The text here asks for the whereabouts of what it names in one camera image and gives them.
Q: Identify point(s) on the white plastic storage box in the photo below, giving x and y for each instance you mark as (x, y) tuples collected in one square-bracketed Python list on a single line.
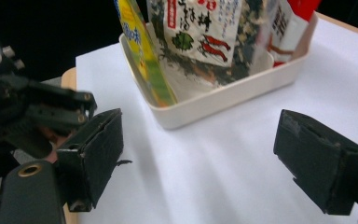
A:
[(217, 99)]

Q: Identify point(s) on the red seasoning packet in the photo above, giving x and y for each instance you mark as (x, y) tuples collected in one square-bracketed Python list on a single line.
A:
[(292, 34)]

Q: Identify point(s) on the clear dried seaweed packet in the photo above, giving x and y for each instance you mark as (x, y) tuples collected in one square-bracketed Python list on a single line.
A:
[(199, 34)]

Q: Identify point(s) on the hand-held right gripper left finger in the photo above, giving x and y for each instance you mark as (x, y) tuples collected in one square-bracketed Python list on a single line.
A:
[(93, 155)]

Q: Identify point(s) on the white table mat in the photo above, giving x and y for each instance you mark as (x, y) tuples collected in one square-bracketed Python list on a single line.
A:
[(214, 174)]

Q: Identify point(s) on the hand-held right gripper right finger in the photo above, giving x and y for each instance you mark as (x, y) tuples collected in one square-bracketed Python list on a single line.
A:
[(320, 165)]

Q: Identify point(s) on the yellow green spout pouch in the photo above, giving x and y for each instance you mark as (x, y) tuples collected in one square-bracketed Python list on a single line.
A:
[(146, 59)]

